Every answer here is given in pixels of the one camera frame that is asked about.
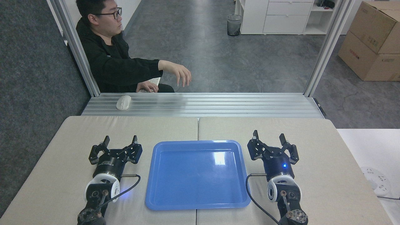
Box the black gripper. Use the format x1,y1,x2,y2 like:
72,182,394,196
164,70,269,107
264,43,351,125
247,130,299,180
89,135,143,182

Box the blue plastic tray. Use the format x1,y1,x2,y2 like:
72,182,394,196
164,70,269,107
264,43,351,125
145,140,251,211

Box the person's left hand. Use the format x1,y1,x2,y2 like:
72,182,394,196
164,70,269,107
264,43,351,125
137,81,159,93

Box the person's right hand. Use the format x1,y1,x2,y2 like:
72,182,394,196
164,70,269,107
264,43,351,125
158,60,192,87

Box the white computer mouse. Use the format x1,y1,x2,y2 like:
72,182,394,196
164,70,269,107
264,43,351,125
116,95,132,111

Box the beige table mat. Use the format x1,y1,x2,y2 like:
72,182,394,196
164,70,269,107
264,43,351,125
0,116,199,225
196,117,394,225

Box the ribbed aluminium platform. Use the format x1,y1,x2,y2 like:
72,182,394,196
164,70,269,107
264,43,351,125
81,92,325,119

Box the white keyboard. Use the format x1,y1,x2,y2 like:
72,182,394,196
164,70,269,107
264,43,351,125
139,77,161,93

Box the person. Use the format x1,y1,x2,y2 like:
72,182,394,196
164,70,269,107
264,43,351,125
76,0,192,93

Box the white round power socket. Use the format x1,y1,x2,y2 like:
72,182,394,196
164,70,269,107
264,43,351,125
360,167,391,197

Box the large cardboard box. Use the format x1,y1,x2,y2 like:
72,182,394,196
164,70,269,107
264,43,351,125
338,31,400,82

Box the grey mesh waste bin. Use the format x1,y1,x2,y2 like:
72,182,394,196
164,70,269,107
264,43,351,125
227,14,243,37

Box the white drawer cabinet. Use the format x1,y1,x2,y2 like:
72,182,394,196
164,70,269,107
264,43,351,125
234,0,335,35

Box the black glasses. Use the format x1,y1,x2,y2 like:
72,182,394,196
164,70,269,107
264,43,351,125
93,7,123,20

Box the small cardboard box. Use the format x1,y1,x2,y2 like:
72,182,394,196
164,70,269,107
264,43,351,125
348,1,400,55

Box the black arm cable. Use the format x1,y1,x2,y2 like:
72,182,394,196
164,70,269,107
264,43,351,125
82,174,141,225
246,173,280,225

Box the black corner bracket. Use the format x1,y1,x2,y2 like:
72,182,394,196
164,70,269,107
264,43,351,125
313,98,327,117

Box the silver aluminium post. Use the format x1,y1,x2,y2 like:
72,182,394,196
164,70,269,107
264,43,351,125
47,0,101,98
303,0,356,98

